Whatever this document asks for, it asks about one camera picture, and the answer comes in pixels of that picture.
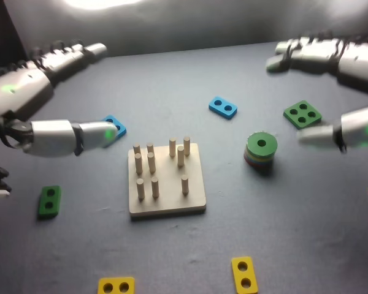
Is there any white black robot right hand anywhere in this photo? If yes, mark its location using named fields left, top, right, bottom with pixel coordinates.
left=265, top=32, right=368, bottom=154

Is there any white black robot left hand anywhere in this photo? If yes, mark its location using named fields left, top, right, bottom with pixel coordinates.
left=0, top=39, right=119, bottom=159

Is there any stack of coloured rings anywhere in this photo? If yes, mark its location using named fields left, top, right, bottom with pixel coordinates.
left=242, top=131, right=279, bottom=178

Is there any green four-hole block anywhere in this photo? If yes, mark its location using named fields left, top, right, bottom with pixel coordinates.
left=283, top=100, right=323, bottom=130

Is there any blue two-hole block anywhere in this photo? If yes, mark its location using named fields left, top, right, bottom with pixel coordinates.
left=101, top=115, right=128, bottom=139
left=208, top=96, right=238, bottom=121

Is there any green two-hole block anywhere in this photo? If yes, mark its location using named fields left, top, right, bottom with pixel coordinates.
left=37, top=185, right=62, bottom=220

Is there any wooden peg board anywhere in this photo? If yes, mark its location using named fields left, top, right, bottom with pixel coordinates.
left=128, top=136, right=207, bottom=219

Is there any yellow two-hole block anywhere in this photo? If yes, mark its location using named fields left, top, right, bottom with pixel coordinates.
left=97, top=277, right=136, bottom=294
left=231, top=256, right=259, bottom=294

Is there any grey table cloth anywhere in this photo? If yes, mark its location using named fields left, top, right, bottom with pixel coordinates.
left=0, top=39, right=368, bottom=294

